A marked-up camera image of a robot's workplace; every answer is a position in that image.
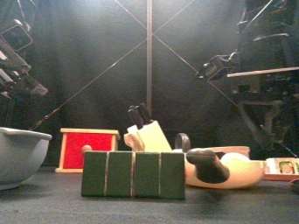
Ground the white dome toy food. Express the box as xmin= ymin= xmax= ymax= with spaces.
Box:
xmin=220 ymin=151 xmax=251 ymax=165

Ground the green red toy food slice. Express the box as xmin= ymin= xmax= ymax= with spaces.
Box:
xmin=278 ymin=161 xmax=298 ymax=175

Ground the black round object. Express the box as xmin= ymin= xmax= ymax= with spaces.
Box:
xmin=288 ymin=178 xmax=299 ymax=195

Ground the red wooden box with knob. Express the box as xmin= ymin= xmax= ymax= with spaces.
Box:
xmin=55 ymin=127 xmax=121 ymax=174

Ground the grey plastic bowl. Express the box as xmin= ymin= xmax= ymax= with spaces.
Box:
xmin=0 ymin=126 xmax=53 ymax=191

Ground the cream wooden knife block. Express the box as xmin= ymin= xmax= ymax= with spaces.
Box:
xmin=123 ymin=120 xmax=174 ymax=153

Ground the green striped wooden block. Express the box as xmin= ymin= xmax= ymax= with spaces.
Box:
xmin=79 ymin=150 xmax=187 ymax=200

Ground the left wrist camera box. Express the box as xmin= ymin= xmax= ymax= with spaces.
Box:
xmin=0 ymin=18 xmax=35 ymax=53

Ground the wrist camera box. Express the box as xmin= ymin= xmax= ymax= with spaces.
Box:
xmin=196 ymin=53 xmax=238 ymax=82
xmin=0 ymin=18 xmax=35 ymax=53

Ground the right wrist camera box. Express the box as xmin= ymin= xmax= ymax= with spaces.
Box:
xmin=196 ymin=53 xmax=238 ymax=82

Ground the thin diagonal frame wire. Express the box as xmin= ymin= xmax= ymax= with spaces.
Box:
xmin=29 ymin=0 xmax=196 ymax=131
xmin=113 ymin=0 xmax=239 ymax=107

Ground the black handled toy knife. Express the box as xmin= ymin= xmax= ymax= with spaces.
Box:
xmin=127 ymin=108 xmax=146 ymax=130
xmin=138 ymin=102 xmax=155 ymax=124
xmin=134 ymin=104 xmax=148 ymax=126

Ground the grey metal frame pole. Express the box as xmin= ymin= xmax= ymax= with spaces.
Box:
xmin=144 ymin=0 xmax=155 ymax=117

